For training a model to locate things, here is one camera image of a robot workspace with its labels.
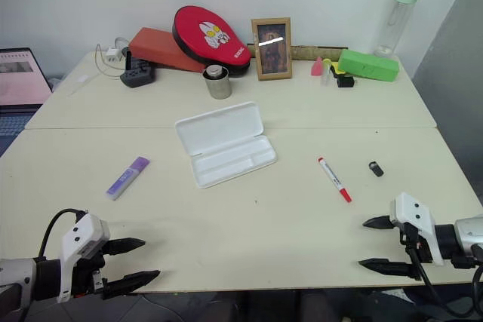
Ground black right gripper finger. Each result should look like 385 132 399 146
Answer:
358 257 422 281
362 215 395 230

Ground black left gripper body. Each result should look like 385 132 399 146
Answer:
70 238 111 299

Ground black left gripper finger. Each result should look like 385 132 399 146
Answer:
102 238 146 256
101 269 162 299

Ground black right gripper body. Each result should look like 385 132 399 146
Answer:
399 222 435 281

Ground open white pencil case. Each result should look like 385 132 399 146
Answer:
174 101 278 190

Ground red paddle case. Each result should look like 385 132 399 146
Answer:
171 5 253 78

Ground red whiteboard marker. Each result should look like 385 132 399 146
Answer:
317 156 353 204

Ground purple highlighter pen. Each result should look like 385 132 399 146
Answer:
105 155 151 201

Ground green rectangular box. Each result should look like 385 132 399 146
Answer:
336 48 401 84

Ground clear tube yellow cap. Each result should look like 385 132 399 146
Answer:
320 57 334 87

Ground pink eraser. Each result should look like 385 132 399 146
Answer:
310 56 325 77

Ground round metal tin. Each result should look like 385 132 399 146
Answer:
202 64 232 100

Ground open laptop computer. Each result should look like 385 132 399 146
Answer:
0 47 54 158

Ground red cardboard box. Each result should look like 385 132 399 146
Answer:
128 26 207 74

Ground clear bottle green lid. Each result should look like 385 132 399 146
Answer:
372 0 423 59

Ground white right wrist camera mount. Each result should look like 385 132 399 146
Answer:
389 192 446 267

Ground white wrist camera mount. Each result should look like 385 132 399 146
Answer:
389 192 446 267
56 213 112 304

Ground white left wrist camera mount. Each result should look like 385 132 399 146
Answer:
56 213 112 304

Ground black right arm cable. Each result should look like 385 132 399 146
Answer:
409 244 483 318

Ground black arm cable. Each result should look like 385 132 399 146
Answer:
37 207 89 259
409 244 483 318

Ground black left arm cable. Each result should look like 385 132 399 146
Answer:
37 207 89 259

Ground white charger with cable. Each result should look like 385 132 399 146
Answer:
94 43 126 80

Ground wooden photo frame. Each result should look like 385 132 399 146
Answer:
251 17 294 81

